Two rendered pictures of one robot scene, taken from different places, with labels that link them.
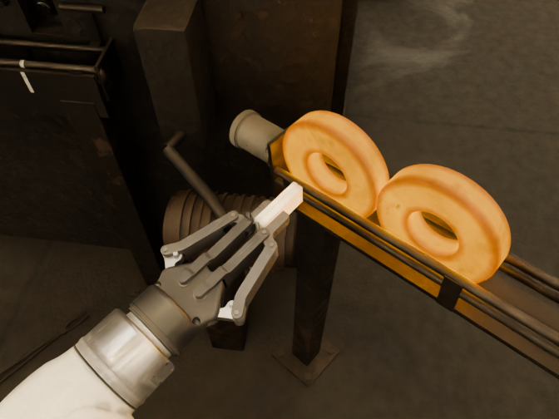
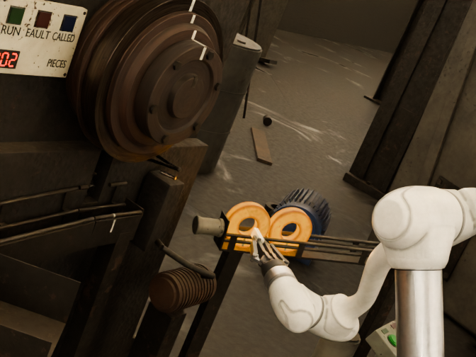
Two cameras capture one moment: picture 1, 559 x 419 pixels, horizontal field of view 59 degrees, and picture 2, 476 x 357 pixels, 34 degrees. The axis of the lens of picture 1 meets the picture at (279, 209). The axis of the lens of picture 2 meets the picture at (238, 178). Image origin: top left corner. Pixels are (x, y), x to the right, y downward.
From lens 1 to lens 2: 2.20 m
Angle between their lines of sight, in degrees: 63
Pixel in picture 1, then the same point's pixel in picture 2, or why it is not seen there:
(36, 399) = (295, 284)
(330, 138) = (256, 209)
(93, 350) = (286, 273)
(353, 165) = (264, 217)
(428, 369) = not seen: outside the picture
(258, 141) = (214, 224)
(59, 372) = (288, 279)
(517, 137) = not seen: hidden behind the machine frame
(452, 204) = (299, 215)
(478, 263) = (306, 234)
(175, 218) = (178, 281)
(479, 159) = not seen: hidden behind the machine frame
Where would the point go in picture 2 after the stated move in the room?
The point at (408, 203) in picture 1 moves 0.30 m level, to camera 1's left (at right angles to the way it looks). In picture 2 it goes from (284, 222) to (243, 239)
